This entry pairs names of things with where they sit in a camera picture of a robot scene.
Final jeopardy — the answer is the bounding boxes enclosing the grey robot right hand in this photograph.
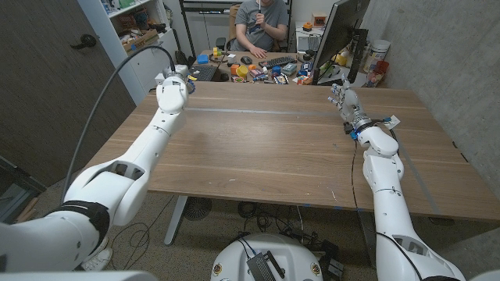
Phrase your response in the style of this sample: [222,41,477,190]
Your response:
[327,73,376,135]

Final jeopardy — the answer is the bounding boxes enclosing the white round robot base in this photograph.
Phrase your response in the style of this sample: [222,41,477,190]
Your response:
[210,233,325,281]

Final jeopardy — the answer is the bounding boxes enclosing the red cup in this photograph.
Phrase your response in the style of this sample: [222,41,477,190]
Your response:
[366,59,390,88]

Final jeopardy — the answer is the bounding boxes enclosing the white paper tag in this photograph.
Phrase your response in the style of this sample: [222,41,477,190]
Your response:
[384,114,402,130]

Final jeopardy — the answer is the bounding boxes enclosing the white plastic tub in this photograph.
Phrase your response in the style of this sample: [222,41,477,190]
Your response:
[362,39,391,73]

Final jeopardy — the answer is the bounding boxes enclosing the black computer monitor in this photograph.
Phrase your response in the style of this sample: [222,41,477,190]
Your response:
[311,0,371,87]

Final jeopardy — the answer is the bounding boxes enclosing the black keyboard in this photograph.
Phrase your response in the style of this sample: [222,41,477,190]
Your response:
[258,55,298,70]

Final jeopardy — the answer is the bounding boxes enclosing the orange wooden box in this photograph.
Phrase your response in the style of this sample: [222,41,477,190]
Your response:
[310,12,329,28]

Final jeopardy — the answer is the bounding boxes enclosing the person in grey t-shirt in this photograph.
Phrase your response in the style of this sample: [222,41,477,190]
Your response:
[229,0,291,59]

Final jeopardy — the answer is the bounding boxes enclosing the brown office chair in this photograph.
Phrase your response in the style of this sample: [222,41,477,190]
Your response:
[215,3,245,52]

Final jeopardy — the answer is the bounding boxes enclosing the black laptop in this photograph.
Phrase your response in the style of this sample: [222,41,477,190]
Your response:
[187,64,220,83]

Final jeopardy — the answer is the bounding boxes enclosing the black backpack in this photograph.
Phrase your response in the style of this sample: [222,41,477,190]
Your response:
[174,50,193,69]

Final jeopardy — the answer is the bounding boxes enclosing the whiteboard on black stand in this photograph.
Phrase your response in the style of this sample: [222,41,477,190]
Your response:
[178,0,236,60]

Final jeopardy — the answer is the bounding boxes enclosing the round black floor fan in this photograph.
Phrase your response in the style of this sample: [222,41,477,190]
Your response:
[183,196,213,222]

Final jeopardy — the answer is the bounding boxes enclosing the white shelf cabinet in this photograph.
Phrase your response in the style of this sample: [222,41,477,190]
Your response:
[77,0,181,106]

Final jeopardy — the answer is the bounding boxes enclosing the white table leg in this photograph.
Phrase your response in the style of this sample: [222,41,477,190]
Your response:
[163,194,190,247]

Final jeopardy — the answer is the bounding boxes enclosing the cardboard box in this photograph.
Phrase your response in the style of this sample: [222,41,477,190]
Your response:
[122,29,161,57]

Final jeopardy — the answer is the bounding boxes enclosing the white sneaker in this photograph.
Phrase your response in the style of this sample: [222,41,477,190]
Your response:
[79,235,115,272]

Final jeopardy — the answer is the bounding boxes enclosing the wooden sticks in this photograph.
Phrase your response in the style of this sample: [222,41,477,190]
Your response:
[11,196,41,226]

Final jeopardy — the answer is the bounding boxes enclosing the black framed panel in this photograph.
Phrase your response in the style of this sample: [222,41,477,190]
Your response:
[0,155,47,226]

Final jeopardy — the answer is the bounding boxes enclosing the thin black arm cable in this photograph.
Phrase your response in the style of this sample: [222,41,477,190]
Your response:
[350,138,423,281]

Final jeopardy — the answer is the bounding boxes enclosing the black floor cable bundle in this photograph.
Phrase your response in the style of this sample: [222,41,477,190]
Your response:
[233,200,341,274]

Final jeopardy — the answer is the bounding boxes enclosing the thick grey cable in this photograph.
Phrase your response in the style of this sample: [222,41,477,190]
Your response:
[61,44,177,205]

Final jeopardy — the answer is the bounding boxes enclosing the black door handle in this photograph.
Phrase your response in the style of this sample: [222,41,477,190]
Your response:
[70,34,98,51]

